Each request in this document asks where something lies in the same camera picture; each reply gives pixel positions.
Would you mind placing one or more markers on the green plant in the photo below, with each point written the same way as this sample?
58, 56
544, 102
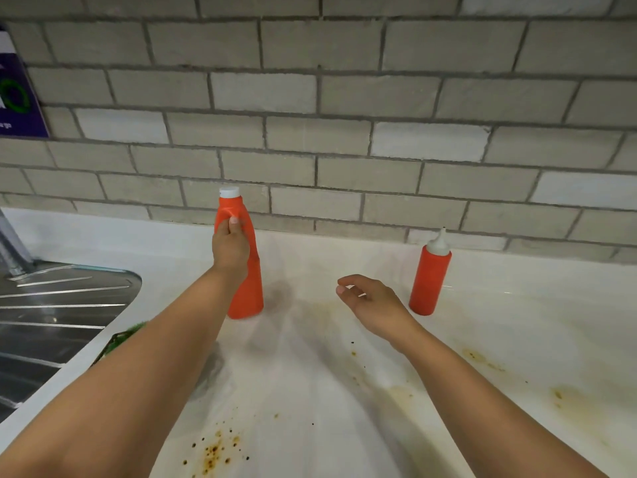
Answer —
124, 335

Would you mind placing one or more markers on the steel sink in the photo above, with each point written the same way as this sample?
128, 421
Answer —
55, 318

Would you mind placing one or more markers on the orange plastic jug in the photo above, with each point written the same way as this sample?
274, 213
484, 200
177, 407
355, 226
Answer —
249, 293

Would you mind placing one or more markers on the red squeeze bottle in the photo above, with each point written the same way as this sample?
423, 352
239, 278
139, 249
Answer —
429, 278

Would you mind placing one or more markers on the white countertop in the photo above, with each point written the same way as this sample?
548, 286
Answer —
522, 313

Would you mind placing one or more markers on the person's left hand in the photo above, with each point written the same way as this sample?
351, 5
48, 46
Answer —
230, 248

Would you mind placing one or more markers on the steel faucet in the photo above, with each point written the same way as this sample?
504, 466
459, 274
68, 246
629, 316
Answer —
12, 246

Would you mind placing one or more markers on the blue wall sign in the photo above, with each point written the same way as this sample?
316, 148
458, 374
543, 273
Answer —
17, 94

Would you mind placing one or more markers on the person's right hand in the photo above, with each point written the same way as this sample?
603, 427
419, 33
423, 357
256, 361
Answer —
383, 308

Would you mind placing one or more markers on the person's left forearm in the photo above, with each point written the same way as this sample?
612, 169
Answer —
124, 388

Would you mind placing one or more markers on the person's right forearm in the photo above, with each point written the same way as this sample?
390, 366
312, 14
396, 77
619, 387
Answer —
487, 418

